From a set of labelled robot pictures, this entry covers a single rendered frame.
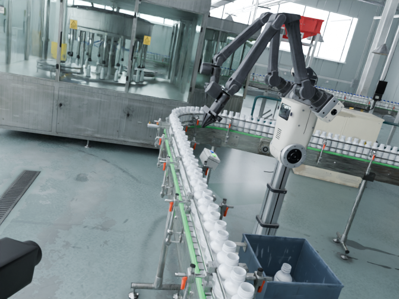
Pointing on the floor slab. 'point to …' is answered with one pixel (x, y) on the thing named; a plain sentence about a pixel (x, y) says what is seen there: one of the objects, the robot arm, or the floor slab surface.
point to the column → (377, 47)
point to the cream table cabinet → (371, 133)
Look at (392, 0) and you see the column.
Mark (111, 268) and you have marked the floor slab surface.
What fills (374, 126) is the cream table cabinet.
